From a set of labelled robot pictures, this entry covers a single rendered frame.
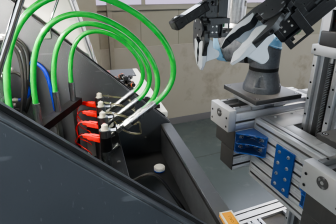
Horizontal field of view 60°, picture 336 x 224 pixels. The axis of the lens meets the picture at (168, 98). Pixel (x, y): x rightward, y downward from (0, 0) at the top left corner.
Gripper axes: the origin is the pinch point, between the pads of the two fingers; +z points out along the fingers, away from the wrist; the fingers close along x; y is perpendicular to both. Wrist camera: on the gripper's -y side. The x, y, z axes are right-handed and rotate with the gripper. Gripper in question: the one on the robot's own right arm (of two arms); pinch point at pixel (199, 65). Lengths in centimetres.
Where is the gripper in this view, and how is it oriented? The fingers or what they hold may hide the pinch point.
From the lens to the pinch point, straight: 86.8
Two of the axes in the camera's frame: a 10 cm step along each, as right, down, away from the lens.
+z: 0.0, 9.4, 3.5
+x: -2.7, -3.3, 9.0
